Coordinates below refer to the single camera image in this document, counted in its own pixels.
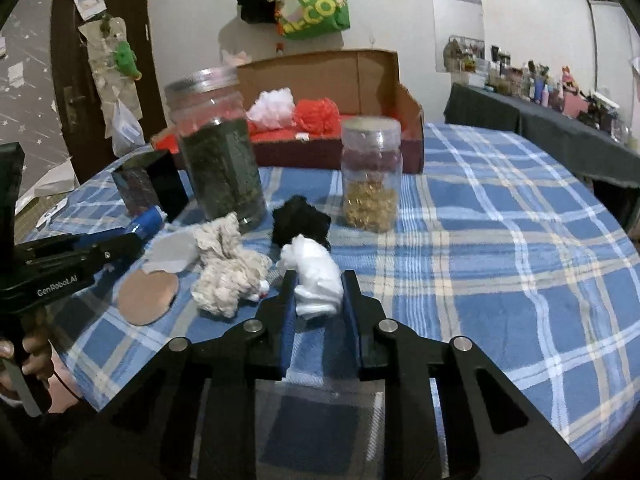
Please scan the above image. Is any green tote bag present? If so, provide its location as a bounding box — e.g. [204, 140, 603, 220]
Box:
[276, 0, 351, 41]

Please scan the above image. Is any wall mirror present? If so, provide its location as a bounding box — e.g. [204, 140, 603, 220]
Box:
[426, 0, 486, 73]

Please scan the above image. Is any white mesh bath loofah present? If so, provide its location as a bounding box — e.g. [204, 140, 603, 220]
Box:
[246, 87, 297, 130]

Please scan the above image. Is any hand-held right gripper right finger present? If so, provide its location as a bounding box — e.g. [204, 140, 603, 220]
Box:
[340, 269, 586, 480]

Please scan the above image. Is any side table with dark cloth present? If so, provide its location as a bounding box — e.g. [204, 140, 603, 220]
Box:
[444, 82, 640, 231]

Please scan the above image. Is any person's left hand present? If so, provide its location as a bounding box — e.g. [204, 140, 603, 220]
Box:
[0, 332, 53, 403]

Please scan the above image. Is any beige hanging organizer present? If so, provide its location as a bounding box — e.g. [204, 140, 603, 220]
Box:
[77, 15, 138, 136]

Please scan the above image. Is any coral mesh bath loofah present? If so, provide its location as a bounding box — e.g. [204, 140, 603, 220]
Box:
[292, 97, 343, 137]

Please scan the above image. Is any small clear plastic jar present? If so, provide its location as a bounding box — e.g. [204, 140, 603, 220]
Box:
[340, 116, 403, 233]

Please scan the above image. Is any row of cosmetic bottles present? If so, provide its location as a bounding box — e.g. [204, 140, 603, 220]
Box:
[442, 35, 631, 141]

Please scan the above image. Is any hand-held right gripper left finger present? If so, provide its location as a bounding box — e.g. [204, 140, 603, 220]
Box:
[55, 269, 301, 480]

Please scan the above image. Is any large glass jar metal lid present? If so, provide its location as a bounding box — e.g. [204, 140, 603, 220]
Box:
[164, 66, 267, 233]

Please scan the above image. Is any blue plaid blanket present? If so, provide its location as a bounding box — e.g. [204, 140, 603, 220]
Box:
[30, 122, 640, 480]

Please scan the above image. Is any round beige sponge pad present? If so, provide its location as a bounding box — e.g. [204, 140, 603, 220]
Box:
[116, 269, 181, 327]

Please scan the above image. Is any white cloth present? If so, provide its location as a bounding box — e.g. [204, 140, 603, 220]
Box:
[276, 234, 343, 318]

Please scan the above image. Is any black glossy box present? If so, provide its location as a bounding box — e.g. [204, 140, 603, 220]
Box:
[111, 149, 190, 223]

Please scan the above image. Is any green plush toy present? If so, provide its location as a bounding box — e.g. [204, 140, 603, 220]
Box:
[112, 41, 143, 81]

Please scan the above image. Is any dark brown door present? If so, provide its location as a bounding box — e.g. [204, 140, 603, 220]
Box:
[50, 0, 168, 186]

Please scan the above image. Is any white thin round pad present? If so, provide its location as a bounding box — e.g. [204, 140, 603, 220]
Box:
[142, 232, 201, 276]

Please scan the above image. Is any white cabinet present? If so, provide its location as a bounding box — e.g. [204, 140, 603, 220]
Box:
[587, 0, 640, 106]

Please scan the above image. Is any clear plastic bag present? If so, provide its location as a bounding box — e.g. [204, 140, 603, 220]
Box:
[111, 100, 146, 157]

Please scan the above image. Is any cardboard box red inside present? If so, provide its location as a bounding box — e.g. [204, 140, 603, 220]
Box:
[150, 49, 425, 175]

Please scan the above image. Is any black knitted scrunchie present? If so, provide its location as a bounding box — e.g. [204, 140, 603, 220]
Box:
[271, 194, 332, 253]

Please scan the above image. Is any cream lace scrunchie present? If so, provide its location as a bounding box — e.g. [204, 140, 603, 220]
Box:
[191, 211, 273, 318]

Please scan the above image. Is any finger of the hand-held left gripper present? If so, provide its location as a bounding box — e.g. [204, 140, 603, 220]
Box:
[15, 227, 136, 261]
[65, 234, 147, 281]

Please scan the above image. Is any crumpled white paper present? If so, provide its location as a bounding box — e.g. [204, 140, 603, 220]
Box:
[15, 157, 76, 223]

